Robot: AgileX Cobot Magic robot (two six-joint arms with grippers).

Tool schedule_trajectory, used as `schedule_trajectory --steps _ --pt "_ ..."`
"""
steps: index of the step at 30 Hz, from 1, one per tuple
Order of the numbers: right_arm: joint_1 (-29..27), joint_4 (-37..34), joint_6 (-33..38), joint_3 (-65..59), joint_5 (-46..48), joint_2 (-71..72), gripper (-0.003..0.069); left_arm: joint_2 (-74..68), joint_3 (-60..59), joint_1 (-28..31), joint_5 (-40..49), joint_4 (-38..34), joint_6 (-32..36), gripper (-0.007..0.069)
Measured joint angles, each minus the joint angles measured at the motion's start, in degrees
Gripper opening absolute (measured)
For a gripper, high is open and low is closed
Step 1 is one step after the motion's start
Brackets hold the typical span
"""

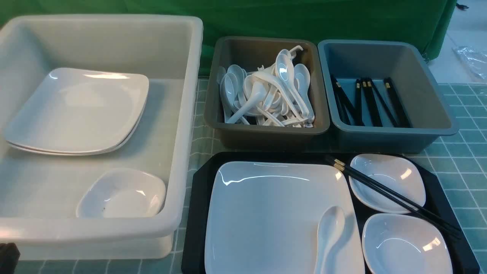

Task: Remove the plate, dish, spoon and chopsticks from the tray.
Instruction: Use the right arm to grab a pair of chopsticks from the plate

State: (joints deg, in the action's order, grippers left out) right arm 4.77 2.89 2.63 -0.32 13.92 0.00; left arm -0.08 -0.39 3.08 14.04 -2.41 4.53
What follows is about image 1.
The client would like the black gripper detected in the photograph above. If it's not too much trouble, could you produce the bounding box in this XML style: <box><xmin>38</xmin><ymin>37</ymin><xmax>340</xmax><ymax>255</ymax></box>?
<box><xmin>0</xmin><ymin>243</ymin><xmax>20</xmax><ymax>274</ymax></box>

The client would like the large white square rice plate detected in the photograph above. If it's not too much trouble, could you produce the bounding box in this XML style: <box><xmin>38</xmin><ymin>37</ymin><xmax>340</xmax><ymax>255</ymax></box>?
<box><xmin>205</xmin><ymin>161</ymin><xmax>365</xmax><ymax>274</ymax></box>

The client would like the white ceramic soup spoon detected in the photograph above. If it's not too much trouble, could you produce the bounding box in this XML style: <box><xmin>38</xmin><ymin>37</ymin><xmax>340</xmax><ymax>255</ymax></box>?
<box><xmin>313</xmin><ymin>205</ymin><xmax>345</xmax><ymax>274</ymax></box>

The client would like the white small bowl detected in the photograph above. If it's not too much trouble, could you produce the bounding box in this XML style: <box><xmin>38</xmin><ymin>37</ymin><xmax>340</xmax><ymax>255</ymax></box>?
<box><xmin>362</xmin><ymin>213</ymin><xmax>453</xmax><ymax>274</ymax></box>
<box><xmin>349</xmin><ymin>154</ymin><xmax>426</xmax><ymax>214</ymax></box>
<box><xmin>75</xmin><ymin>168</ymin><xmax>166</xmax><ymax>218</ymax></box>

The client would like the bottom white plate in tub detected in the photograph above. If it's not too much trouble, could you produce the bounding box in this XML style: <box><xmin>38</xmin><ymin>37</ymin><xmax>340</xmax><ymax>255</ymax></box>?
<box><xmin>7</xmin><ymin>104</ymin><xmax>146</xmax><ymax>156</ymax></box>

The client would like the white plate in tub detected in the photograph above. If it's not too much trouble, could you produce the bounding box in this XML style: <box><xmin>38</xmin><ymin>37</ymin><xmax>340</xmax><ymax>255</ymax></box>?
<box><xmin>2</xmin><ymin>68</ymin><xmax>149</xmax><ymax>153</ymax></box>
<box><xmin>7</xmin><ymin>104</ymin><xmax>146</xmax><ymax>156</ymax></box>

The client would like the top white plate in tub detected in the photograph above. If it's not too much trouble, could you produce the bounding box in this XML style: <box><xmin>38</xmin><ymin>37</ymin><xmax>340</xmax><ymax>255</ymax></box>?
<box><xmin>2</xmin><ymin>68</ymin><xmax>149</xmax><ymax>153</ymax></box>

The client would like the large translucent white tub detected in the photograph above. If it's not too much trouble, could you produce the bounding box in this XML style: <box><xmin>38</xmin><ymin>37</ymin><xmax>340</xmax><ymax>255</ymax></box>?
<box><xmin>0</xmin><ymin>14</ymin><xmax>203</xmax><ymax>260</ymax></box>

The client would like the white small bowl in tub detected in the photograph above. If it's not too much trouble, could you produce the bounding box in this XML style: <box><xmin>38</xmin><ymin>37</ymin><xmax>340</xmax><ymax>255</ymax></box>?
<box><xmin>75</xmin><ymin>168</ymin><xmax>166</xmax><ymax>218</ymax></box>

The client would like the left white spoon in bin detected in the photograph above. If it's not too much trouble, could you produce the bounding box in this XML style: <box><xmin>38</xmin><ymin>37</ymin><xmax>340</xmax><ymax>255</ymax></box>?
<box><xmin>220</xmin><ymin>72</ymin><xmax>242</xmax><ymax>123</ymax></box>

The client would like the long diagonal white spoon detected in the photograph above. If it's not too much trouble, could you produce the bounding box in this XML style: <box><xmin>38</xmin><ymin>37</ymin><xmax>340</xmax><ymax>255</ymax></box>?
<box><xmin>225</xmin><ymin>81</ymin><xmax>267</xmax><ymax>124</ymax></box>

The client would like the brown-grey plastic spoon bin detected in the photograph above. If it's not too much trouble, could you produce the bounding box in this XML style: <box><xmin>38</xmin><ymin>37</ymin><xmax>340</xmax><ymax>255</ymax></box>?
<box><xmin>204</xmin><ymin>36</ymin><xmax>331</xmax><ymax>151</ymax></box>

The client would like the upright white spoon in bin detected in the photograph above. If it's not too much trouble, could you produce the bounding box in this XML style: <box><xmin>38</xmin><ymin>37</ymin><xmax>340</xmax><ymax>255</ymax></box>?
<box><xmin>275</xmin><ymin>49</ymin><xmax>310</xmax><ymax>122</ymax></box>

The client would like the right white spoon in bin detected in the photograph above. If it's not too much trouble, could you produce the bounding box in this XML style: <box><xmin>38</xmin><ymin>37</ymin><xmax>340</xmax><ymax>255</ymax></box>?
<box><xmin>294</xmin><ymin>64</ymin><xmax>315</xmax><ymax>127</ymax></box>

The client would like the blue-grey plastic chopstick bin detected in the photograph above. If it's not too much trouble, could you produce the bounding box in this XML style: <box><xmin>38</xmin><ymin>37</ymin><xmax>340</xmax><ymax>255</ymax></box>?
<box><xmin>318</xmin><ymin>40</ymin><xmax>459</xmax><ymax>153</ymax></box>

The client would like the black plastic serving tray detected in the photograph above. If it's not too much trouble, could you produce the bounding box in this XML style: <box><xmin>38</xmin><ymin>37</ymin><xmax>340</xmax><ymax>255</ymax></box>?
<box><xmin>181</xmin><ymin>151</ymin><xmax>481</xmax><ymax>274</ymax></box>

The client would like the green checkered tablecloth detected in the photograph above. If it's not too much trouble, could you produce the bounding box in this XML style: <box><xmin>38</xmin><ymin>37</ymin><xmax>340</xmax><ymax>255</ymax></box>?
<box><xmin>14</xmin><ymin>78</ymin><xmax>487</xmax><ymax>274</ymax></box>

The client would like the green backdrop cloth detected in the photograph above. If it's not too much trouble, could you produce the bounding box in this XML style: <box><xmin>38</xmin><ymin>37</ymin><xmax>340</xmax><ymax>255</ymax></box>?
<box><xmin>0</xmin><ymin>0</ymin><xmax>457</xmax><ymax>76</ymax></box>

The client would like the clear plastic bag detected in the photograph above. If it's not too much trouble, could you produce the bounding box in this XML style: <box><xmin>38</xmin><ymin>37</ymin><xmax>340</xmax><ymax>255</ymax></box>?
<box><xmin>452</xmin><ymin>46</ymin><xmax>487</xmax><ymax>81</ymax></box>

